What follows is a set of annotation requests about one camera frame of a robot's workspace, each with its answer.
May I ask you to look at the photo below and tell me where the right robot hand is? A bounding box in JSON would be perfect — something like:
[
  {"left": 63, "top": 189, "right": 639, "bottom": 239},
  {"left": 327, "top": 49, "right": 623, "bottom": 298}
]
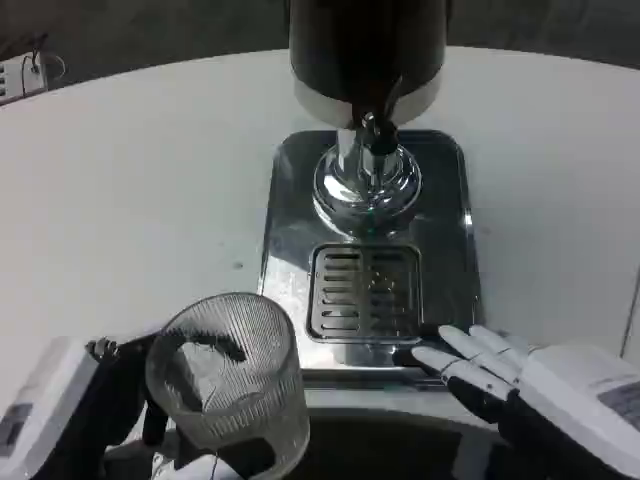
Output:
[{"left": 392, "top": 323, "right": 640, "bottom": 480}]

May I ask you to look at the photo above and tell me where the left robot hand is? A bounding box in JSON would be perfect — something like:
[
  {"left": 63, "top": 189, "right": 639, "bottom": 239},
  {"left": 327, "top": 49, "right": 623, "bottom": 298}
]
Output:
[{"left": 0, "top": 323, "right": 281, "bottom": 480}]

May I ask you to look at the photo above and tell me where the clear ribbed glass cup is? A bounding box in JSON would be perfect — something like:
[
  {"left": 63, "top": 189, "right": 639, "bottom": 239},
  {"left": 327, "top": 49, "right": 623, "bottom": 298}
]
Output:
[{"left": 144, "top": 292, "right": 312, "bottom": 480}]

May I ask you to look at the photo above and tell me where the slotted steel drain grid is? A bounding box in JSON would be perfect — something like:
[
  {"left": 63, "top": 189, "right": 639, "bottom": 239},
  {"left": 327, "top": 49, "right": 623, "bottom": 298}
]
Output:
[{"left": 306, "top": 243, "right": 425, "bottom": 344}]

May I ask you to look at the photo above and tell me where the steel drip tray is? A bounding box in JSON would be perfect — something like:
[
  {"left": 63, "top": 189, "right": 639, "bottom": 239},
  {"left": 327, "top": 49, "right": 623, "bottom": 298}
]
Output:
[{"left": 256, "top": 129, "right": 485, "bottom": 372}]

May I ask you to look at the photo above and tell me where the black tap lever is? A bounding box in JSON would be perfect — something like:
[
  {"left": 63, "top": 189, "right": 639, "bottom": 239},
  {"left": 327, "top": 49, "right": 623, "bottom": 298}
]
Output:
[{"left": 372, "top": 74, "right": 407, "bottom": 157}]

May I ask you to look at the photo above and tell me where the white power strip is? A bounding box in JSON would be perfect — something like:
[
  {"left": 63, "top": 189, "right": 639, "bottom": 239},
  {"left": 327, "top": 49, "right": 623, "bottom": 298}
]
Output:
[{"left": 0, "top": 53, "right": 49, "bottom": 106}]

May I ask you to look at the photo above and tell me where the black steel drink dispenser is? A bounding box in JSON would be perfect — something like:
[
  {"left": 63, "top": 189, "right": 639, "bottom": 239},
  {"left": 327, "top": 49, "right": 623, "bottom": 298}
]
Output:
[{"left": 288, "top": 0, "right": 454, "bottom": 239}]

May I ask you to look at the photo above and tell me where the thin black cable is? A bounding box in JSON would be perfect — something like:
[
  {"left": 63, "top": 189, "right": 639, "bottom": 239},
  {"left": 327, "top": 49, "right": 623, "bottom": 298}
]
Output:
[{"left": 21, "top": 33, "right": 67, "bottom": 97}]

